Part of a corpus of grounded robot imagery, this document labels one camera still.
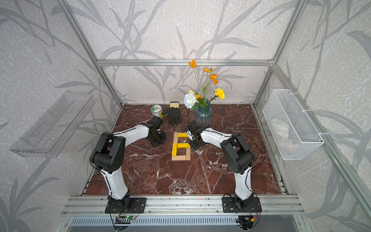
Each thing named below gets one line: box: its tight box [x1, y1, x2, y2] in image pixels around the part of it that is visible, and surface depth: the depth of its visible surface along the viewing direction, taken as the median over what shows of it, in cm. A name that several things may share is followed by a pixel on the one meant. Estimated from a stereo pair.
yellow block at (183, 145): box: [177, 142, 191, 149], surface depth 97 cm
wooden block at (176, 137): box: [173, 131, 179, 144], surface depth 101 cm
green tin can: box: [150, 104, 163, 117], surface depth 110 cm
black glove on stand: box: [162, 101, 182, 126], surface depth 117 cm
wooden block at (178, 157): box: [171, 155, 186, 161], surface depth 91 cm
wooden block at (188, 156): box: [185, 146, 191, 161], surface depth 93 cm
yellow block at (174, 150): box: [171, 143, 178, 157], surface depth 95 cm
